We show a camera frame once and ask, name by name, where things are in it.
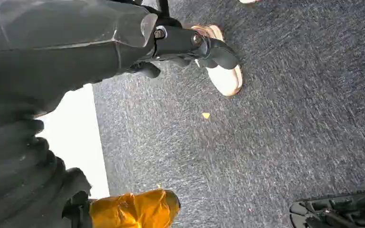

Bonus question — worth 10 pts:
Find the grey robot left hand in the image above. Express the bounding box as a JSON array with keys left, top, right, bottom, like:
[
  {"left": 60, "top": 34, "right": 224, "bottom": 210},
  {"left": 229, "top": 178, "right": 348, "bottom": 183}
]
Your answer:
[{"left": 0, "top": 0, "right": 240, "bottom": 228}]

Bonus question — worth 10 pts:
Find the black robot foot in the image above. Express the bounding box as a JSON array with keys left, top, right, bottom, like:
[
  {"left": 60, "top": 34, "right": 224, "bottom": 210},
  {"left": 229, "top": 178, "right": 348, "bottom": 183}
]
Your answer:
[{"left": 289, "top": 190, "right": 365, "bottom": 228}]

